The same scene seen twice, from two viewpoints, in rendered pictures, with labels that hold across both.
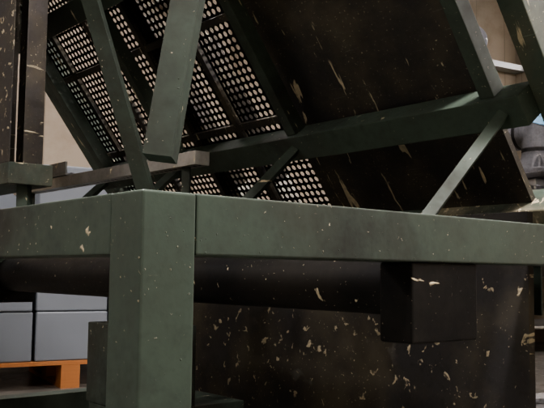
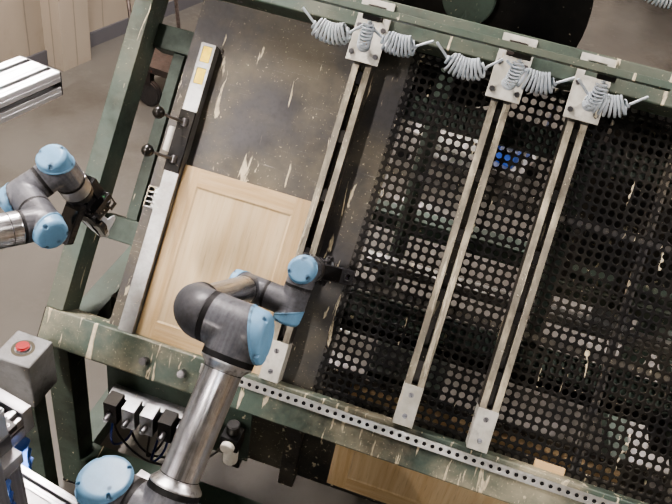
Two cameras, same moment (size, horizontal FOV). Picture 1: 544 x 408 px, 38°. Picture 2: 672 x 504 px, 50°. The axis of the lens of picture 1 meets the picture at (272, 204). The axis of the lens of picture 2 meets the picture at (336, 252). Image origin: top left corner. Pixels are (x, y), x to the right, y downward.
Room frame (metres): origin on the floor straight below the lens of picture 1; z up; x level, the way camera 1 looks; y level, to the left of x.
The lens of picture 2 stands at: (3.74, -1.21, 2.60)
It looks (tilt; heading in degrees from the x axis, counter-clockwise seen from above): 38 degrees down; 140
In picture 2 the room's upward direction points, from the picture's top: 11 degrees clockwise
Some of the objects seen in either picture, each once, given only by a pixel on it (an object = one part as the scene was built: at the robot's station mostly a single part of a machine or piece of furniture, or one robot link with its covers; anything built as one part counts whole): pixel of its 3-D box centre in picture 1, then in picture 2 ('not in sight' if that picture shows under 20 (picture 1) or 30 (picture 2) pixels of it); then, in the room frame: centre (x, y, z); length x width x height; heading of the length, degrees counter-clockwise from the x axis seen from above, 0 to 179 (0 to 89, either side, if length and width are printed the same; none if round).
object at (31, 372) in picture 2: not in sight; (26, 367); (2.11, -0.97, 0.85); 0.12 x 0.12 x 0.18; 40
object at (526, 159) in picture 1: (537, 162); not in sight; (2.85, -0.97, 1.09); 0.15 x 0.15 x 0.10
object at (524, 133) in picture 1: (535, 131); (108, 493); (2.86, -0.96, 1.20); 0.13 x 0.12 x 0.14; 35
